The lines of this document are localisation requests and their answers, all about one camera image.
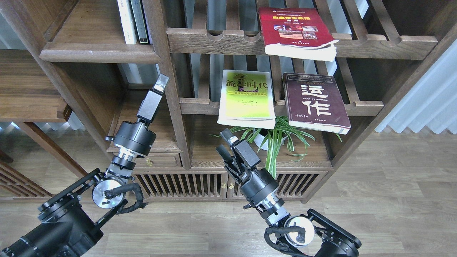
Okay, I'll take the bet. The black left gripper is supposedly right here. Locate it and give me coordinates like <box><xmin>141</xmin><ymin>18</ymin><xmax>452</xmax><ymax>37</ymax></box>
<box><xmin>105</xmin><ymin>74</ymin><xmax>170</xmax><ymax>168</ymax></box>

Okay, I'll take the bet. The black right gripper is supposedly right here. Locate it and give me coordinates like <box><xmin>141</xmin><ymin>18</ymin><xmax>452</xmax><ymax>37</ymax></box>
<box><xmin>216</xmin><ymin>128</ymin><xmax>284</xmax><ymax>215</ymax></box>

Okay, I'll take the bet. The yellow green book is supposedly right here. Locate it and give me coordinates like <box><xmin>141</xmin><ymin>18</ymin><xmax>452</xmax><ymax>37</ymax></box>
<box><xmin>217</xmin><ymin>70</ymin><xmax>275</xmax><ymax>130</ymax></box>

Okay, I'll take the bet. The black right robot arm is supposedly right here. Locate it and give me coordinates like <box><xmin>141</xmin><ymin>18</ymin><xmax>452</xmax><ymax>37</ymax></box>
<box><xmin>216</xmin><ymin>129</ymin><xmax>361</xmax><ymax>257</ymax></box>

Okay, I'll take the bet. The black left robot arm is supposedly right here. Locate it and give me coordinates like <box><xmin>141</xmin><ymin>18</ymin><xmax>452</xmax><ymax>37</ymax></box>
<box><xmin>1</xmin><ymin>74</ymin><xmax>169</xmax><ymax>257</ymax></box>

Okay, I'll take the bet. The white plant pot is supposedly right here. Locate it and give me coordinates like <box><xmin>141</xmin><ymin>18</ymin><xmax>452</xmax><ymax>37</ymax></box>
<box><xmin>253</xmin><ymin>128</ymin><xmax>287</xmax><ymax>150</ymax></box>

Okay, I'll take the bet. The green spider plant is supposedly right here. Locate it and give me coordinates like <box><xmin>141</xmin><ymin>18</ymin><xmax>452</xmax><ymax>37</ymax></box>
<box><xmin>211</xmin><ymin>116</ymin><xmax>343</xmax><ymax>179</ymax></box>

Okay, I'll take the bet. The white upright book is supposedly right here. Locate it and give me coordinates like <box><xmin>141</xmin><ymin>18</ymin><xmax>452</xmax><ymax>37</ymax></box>
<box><xmin>117</xmin><ymin>0</ymin><xmax>138</xmax><ymax>45</ymax></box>

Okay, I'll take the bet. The dark green upright book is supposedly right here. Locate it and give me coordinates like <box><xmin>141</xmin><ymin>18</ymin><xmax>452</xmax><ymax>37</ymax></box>
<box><xmin>130</xmin><ymin>0</ymin><xmax>150</xmax><ymax>44</ymax></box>

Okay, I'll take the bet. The dark wooden bookshelf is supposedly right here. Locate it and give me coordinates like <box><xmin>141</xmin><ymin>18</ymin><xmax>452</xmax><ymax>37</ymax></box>
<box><xmin>0</xmin><ymin>0</ymin><xmax>457</xmax><ymax>205</ymax></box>

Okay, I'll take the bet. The dark maroon book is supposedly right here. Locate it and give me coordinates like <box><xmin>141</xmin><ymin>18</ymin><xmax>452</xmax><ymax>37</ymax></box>
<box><xmin>282</xmin><ymin>73</ymin><xmax>351</xmax><ymax>135</ymax></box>

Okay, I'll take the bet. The red book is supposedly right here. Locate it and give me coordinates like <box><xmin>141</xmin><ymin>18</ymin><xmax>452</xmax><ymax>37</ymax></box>
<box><xmin>258</xmin><ymin>7</ymin><xmax>338</xmax><ymax>61</ymax></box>

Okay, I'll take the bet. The white curtain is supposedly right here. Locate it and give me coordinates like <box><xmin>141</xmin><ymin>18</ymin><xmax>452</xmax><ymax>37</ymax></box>
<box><xmin>375</xmin><ymin>41</ymin><xmax>457</xmax><ymax>134</ymax></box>

